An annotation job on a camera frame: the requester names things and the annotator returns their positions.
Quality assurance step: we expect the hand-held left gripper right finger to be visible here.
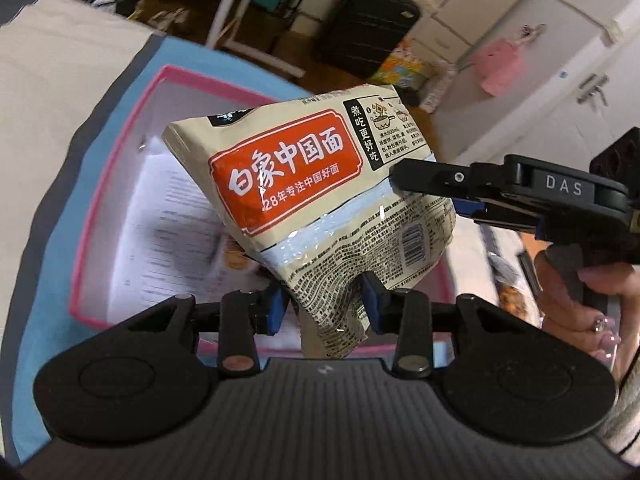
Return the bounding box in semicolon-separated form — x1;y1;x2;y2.
361;271;539;380

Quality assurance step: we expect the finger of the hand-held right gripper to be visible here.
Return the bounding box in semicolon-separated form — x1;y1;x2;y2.
389;157;507;199
452;197;547;239

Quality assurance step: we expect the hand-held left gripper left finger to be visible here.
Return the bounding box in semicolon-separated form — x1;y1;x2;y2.
121;280;289;380

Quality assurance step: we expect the white snack bar packet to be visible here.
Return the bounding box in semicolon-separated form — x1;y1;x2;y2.
219;239;262;277

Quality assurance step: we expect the beige instant noodle packet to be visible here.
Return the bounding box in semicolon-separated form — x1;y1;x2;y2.
162;84;457;360

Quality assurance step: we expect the pink cardboard box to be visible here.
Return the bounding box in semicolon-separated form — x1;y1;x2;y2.
69;64;461;361

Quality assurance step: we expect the person's right hand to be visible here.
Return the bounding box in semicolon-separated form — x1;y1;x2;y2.
538;261;632;362

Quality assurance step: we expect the white door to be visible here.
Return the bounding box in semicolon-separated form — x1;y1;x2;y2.
450;5;640;171

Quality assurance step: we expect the white paper bag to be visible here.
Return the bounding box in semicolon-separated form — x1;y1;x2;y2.
420;62;459;114

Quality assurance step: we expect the colourful patterned box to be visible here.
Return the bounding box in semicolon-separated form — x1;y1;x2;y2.
372;42;431;92

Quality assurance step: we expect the pink hanging bag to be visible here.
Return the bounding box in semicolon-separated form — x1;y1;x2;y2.
472;40;525;97

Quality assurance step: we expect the printed paper sheet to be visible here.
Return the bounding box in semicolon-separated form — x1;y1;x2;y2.
107;152;261;326

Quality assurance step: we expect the black suitcase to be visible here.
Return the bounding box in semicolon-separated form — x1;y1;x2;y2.
317;0;422;79

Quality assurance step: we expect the white wardrobe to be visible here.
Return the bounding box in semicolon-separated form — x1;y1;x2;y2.
415;0;558;63

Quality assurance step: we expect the pair of shoes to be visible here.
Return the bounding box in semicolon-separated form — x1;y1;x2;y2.
145;7;187;29

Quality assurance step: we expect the metal door handle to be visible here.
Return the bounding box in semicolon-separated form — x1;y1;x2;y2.
577;77;609;107

